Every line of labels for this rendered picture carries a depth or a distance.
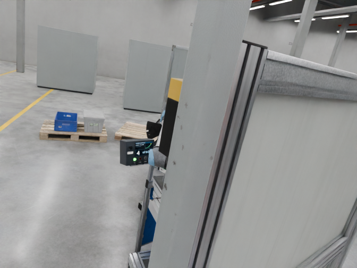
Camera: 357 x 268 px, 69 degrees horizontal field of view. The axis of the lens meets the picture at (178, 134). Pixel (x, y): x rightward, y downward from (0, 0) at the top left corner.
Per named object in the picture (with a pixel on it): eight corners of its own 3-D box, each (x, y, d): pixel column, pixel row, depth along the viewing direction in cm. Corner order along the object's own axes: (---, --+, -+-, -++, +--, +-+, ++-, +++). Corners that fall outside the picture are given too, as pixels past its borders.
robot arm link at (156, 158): (166, 162, 185) (181, 109, 219) (145, 158, 185) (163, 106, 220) (165, 172, 194) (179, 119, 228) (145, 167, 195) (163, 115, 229)
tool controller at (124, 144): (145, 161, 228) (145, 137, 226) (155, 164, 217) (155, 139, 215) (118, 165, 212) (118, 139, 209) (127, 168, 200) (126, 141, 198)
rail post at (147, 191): (137, 254, 260) (149, 185, 237) (139, 257, 258) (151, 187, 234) (133, 256, 258) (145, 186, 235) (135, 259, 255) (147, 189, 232)
